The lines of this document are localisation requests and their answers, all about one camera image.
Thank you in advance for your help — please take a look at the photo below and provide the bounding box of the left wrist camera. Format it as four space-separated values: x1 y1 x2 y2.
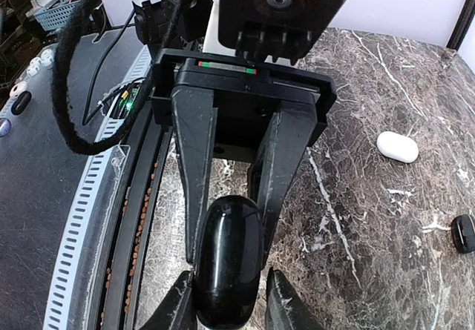
203 0 346 65

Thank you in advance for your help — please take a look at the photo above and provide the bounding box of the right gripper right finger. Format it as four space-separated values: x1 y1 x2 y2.
265 268 324 330

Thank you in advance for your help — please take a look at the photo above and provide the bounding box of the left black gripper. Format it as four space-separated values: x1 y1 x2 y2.
151 49 337 265

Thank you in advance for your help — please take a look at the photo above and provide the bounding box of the left black frame post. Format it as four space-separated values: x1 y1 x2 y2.
446 0 475 50

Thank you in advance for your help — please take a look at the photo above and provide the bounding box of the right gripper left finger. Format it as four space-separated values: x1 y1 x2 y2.
140 271 197 330

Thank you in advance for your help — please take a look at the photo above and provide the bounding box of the white slotted cable duct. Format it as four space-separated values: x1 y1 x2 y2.
42 44 153 330

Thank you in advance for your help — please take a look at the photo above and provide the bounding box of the black front rail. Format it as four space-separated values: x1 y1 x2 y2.
88 103 171 329

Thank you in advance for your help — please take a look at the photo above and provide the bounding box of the white earbud charging case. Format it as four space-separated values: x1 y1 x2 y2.
376 131 419 163

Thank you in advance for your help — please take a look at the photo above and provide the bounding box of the black charging case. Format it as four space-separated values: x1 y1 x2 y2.
451 214 475 254
193 195 263 329

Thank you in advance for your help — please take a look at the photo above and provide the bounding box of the light blue mesh basket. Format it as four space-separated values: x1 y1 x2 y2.
33 0 79 31

